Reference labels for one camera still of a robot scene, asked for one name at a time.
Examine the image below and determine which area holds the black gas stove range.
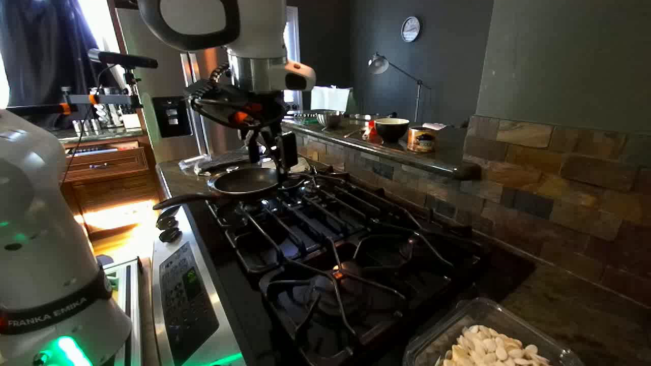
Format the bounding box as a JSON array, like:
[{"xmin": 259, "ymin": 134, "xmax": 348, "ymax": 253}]
[{"xmin": 149, "ymin": 160, "xmax": 497, "ymax": 366}]

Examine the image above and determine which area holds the black ceramic bowl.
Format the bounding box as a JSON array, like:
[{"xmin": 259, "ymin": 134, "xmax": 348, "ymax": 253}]
[{"xmin": 374, "ymin": 116, "xmax": 411, "ymax": 145}]

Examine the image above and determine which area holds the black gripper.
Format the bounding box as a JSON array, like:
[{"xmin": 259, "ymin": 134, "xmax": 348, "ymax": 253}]
[{"xmin": 243, "ymin": 89, "xmax": 302, "ymax": 174}]

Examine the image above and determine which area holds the stainless steel mixing bowl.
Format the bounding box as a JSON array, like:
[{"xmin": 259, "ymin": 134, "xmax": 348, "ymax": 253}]
[{"xmin": 318, "ymin": 110, "xmax": 345, "ymax": 130}]

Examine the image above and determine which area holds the red plastic cup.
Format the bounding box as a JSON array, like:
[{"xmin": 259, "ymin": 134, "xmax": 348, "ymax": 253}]
[{"xmin": 362, "ymin": 116, "xmax": 380, "ymax": 142}]

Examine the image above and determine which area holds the round silver lid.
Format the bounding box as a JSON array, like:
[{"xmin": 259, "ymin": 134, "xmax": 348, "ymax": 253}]
[{"xmin": 178, "ymin": 153, "xmax": 236, "ymax": 179}]

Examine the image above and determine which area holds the camera mount with orange clamp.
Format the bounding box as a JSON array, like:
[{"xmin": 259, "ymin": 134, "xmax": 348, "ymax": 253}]
[{"xmin": 58, "ymin": 66, "xmax": 140, "ymax": 138}]

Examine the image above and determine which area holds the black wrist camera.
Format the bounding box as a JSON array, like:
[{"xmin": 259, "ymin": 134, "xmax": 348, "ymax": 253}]
[{"xmin": 185, "ymin": 79, "xmax": 260, "ymax": 130}]

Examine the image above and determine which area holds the round wall clock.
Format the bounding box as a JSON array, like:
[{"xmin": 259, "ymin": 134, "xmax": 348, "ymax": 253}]
[{"xmin": 399, "ymin": 13, "xmax": 423, "ymax": 45}]

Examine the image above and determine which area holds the wooden drawer cabinet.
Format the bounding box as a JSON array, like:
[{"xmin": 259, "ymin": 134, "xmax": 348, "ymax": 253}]
[{"xmin": 59, "ymin": 134, "xmax": 161, "ymax": 211}]

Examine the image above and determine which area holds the shiny metal mug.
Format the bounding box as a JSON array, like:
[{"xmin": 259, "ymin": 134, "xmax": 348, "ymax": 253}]
[{"xmin": 406, "ymin": 124, "xmax": 437, "ymax": 155}]

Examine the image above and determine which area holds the black wall switch plate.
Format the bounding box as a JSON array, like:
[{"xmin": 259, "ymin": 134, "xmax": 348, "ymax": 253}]
[{"xmin": 152, "ymin": 95, "xmax": 191, "ymax": 138}]

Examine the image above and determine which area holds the silver desk lamp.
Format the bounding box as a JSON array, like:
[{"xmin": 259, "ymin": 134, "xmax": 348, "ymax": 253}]
[{"xmin": 367, "ymin": 53, "xmax": 433, "ymax": 124}]

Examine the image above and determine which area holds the clear plastic container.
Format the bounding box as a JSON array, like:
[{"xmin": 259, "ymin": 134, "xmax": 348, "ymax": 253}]
[{"xmin": 402, "ymin": 294, "xmax": 586, "ymax": 366}]

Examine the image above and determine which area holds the white rectangular board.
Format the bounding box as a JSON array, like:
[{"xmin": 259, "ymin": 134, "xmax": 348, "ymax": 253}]
[{"xmin": 310, "ymin": 86, "xmax": 354, "ymax": 113}]

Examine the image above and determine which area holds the black frying pan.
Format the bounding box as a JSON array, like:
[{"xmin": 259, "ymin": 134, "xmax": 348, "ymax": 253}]
[{"xmin": 152, "ymin": 160, "xmax": 283, "ymax": 211}]

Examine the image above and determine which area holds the stainless steel refrigerator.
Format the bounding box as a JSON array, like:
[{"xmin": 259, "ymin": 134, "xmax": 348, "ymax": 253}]
[{"xmin": 179, "ymin": 46, "xmax": 240, "ymax": 159}]

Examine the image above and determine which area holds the pile of white seeds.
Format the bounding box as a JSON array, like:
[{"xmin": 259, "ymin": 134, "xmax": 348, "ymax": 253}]
[{"xmin": 440, "ymin": 323, "xmax": 552, "ymax": 366}]

